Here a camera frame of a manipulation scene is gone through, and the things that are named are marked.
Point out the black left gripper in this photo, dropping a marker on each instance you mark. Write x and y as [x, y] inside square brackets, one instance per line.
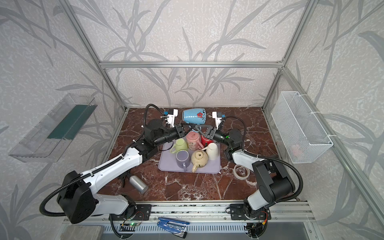
[180, 131]

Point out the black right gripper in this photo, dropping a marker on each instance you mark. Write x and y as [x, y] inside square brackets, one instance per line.
[210, 133]

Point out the white mug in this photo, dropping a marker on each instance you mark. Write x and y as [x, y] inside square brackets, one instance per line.
[212, 151]

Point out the light green mug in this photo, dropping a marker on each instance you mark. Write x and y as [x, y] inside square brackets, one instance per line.
[179, 145]

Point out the pink patterned mug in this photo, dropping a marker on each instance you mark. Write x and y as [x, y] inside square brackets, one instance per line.
[194, 141]

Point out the blue mug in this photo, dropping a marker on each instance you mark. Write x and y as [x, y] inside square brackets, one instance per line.
[195, 116]

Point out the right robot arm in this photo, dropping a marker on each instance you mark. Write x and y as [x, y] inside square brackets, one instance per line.
[277, 180]

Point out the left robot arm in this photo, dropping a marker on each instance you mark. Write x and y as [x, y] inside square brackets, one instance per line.
[78, 198]

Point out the red mug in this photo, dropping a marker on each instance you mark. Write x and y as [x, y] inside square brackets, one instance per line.
[205, 141]

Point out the purple mug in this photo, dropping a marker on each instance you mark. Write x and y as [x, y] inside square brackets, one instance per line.
[183, 159]

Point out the clear tape roll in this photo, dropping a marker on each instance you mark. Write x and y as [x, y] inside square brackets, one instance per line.
[241, 173]

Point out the lavender plastic tray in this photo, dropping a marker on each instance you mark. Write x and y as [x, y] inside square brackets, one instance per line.
[168, 162]

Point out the silver metal can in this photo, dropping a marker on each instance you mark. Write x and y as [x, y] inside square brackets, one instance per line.
[138, 184]

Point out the green circuit board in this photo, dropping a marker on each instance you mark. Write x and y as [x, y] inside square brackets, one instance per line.
[129, 227]

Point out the blue stapler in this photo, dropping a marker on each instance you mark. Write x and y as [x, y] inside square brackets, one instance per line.
[176, 227]

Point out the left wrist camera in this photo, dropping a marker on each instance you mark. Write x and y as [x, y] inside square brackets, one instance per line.
[170, 115]

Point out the white wire basket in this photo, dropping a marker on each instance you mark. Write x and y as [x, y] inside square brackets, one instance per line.
[303, 136]

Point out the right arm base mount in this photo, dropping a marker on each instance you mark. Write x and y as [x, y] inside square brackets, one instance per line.
[243, 211]

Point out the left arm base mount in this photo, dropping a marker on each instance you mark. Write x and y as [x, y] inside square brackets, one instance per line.
[134, 212]

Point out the aluminium frame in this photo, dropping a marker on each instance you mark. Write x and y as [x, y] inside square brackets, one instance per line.
[360, 180]

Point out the clear plastic wall bin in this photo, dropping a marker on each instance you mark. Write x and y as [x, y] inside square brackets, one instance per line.
[49, 139]

